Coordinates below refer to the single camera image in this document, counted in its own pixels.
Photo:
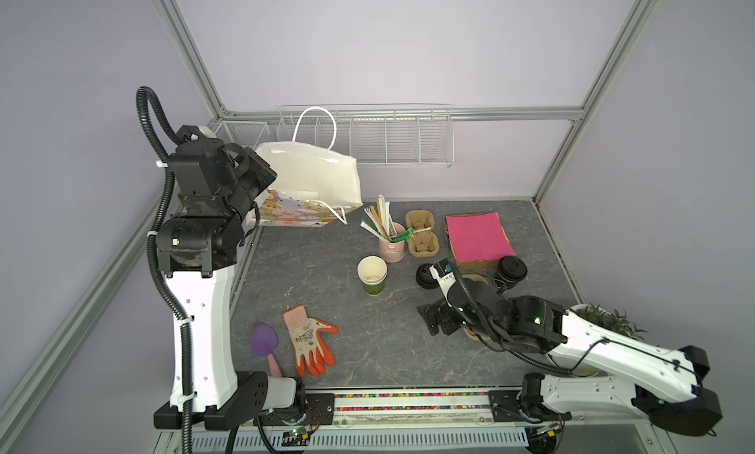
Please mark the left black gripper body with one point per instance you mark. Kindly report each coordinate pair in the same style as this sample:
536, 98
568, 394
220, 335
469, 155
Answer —
255, 177

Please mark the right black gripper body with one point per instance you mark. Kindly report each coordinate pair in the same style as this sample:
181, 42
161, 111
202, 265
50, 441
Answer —
447, 320

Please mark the white cartoon paper gift bag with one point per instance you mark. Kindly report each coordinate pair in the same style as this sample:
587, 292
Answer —
315, 186

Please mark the black paper coffee cup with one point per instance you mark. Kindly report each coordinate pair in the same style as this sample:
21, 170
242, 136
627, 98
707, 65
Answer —
509, 272

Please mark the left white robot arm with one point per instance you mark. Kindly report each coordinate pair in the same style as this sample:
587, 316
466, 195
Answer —
209, 188

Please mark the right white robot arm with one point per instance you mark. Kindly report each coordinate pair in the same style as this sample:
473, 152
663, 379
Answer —
580, 366

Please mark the green paper coffee cup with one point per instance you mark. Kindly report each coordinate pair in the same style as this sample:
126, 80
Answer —
372, 271

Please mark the stack of black cup lids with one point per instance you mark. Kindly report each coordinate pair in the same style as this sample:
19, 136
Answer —
424, 277

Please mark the small white mesh basket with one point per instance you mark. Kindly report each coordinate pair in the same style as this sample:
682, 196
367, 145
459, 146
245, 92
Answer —
244, 133

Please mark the brown pulp cup carrier stack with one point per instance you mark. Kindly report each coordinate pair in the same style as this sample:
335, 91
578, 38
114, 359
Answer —
423, 241

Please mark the pink cup of stirrers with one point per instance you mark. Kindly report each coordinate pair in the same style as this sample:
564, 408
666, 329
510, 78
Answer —
381, 225

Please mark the orange white work glove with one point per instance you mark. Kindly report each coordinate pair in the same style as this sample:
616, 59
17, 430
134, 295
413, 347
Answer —
312, 355

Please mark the purple pink silicone spatula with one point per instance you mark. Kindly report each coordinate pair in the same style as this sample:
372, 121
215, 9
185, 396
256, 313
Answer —
264, 341

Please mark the potted green plant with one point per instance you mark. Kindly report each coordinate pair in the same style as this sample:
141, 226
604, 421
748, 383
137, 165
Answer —
610, 320

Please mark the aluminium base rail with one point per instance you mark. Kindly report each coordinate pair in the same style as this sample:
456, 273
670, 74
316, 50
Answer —
431, 420

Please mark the long white wire shelf basket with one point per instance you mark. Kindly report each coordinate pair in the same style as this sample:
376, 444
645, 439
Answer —
400, 135

